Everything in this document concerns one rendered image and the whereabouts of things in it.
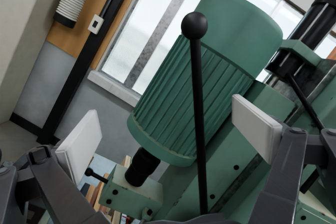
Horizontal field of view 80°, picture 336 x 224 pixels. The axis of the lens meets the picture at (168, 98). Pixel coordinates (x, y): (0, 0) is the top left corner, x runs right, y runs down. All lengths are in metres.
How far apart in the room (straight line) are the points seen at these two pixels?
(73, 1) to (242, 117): 1.66
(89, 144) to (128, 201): 0.36
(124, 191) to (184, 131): 0.22
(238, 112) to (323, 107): 0.27
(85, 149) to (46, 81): 1.95
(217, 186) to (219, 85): 0.22
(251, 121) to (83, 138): 0.13
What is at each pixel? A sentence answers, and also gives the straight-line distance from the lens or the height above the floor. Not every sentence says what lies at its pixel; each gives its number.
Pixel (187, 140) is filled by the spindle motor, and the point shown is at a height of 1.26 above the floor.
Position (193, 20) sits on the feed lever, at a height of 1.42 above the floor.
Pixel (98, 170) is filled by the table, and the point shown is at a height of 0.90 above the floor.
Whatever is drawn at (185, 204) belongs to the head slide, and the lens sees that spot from 0.49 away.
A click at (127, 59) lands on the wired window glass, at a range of 1.86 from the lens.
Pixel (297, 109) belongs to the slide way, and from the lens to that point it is 0.45.
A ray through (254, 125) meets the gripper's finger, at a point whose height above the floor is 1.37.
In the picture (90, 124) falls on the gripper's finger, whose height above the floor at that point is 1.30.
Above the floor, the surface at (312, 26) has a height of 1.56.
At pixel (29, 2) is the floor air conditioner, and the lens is 1.78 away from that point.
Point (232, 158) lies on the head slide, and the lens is 0.44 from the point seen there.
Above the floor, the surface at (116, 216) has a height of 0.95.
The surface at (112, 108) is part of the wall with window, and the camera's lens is 1.89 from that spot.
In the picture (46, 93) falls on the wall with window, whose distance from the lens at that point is 2.13.
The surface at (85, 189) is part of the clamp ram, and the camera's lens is 0.56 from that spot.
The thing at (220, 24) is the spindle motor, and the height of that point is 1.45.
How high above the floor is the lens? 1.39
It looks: 13 degrees down
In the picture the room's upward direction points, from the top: 33 degrees clockwise
